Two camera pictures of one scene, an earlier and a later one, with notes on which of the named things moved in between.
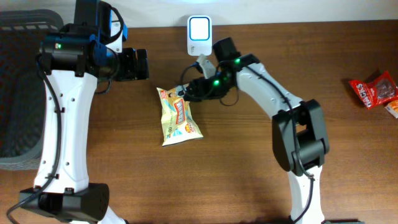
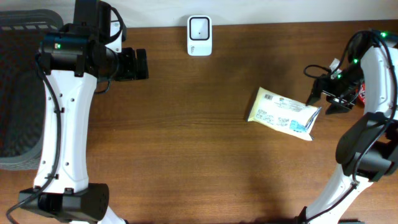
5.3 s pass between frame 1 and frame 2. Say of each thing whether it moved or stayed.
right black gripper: moved
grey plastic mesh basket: stayed
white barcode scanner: stayed
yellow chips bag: moved
